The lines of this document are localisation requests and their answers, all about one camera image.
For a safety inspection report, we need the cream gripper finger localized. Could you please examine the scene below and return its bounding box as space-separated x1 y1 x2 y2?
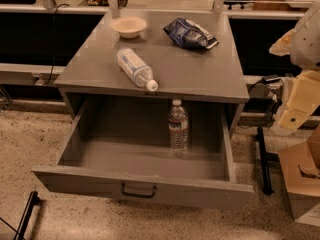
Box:
269 29 295 56
279 70 320 131

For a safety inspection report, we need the clear water bottle red label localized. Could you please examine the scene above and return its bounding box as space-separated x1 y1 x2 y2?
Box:
168 99 189 158

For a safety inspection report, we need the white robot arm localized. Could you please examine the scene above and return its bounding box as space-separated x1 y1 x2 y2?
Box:
269 1 320 135

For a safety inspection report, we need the grey cabinet with counter top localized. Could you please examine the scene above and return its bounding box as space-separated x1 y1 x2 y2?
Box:
55 8 249 129

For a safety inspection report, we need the water bottle white blue label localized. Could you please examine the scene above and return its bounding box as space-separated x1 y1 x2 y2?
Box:
117 48 158 92

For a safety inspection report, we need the grey open top drawer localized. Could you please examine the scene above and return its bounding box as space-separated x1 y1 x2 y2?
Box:
33 96 253 209

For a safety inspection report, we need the brown cardboard box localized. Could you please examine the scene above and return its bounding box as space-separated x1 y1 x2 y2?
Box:
278 126 320 227

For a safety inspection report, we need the black stand leg right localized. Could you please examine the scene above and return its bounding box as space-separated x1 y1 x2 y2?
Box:
257 127 274 196

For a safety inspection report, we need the black stand leg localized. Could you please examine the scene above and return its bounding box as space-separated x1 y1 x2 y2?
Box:
13 191 40 240
257 127 274 196

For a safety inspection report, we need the blue chip bag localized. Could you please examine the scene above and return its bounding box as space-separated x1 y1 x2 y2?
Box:
163 18 219 50

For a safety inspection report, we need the white paper bowl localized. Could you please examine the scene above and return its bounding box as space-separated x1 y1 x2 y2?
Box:
111 16 147 39

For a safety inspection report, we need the black stand leg left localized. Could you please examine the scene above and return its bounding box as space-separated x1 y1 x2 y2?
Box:
13 191 40 240

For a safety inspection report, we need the black power adapter with cables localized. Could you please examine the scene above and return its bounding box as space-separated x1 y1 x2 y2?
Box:
247 74 284 126

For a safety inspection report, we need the black drawer handle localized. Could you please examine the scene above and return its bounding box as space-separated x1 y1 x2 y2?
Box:
121 183 157 199

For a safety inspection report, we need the black cable on left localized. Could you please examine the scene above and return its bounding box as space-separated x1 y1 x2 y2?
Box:
43 3 71 86

